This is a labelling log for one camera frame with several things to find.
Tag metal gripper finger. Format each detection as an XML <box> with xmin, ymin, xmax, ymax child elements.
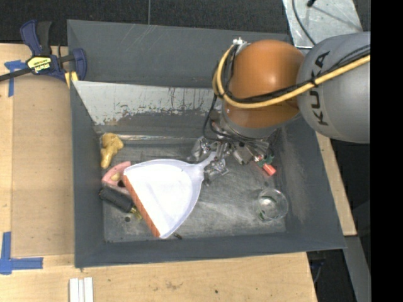
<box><xmin>203</xmin><ymin>157</ymin><xmax>230</xmax><ymax>187</ymax></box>
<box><xmin>188</xmin><ymin>136</ymin><xmax>218</xmax><ymax>164</ymax></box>

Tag white dustpan with orange edge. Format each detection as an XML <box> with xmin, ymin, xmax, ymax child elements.
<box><xmin>122</xmin><ymin>151</ymin><xmax>219</xmax><ymax>240</ymax></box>

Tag clear glass cup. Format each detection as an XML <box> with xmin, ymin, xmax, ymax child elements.
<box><xmin>253</xmin><ymin>187</ymin><xmax>290</xmax><ymax>223</ymax></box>

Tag pink and yellow toy wedge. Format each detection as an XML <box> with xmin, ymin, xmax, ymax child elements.
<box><xmin>101</xmin><ymin>160</ymin><xmax>132</xmax><ymax>196</ymax></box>

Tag yellow toy figure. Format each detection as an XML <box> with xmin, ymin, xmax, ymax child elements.
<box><xmin>99</xmin><ymin>132</ymin><xmax>125</xmax><ymax>170</ymax></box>

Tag black cylinder with brass tip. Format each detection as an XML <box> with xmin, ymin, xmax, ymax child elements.
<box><xmin>98</xmin><ymin>187</ymin><xmax>143</xmax><ymax>221</ymax></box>

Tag grey metal bin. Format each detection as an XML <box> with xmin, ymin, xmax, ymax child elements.
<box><xmin>65</xmin><ymin>19</ymin><xmax>348</xmax><ymax>269</ymax></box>

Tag pale wood board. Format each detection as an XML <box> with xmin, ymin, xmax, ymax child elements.
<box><xmin>10</xmin><ymin>73</ymin><xmax>77</xmax><ymax>259</ymax></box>

